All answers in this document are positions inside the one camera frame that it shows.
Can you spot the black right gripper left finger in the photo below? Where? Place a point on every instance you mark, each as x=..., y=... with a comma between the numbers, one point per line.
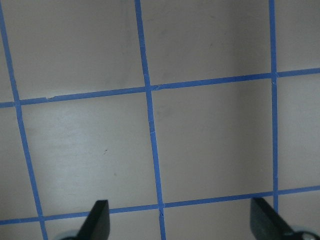
x=97, y=224

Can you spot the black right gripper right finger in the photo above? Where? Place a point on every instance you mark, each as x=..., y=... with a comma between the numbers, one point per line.
x=266, y=223

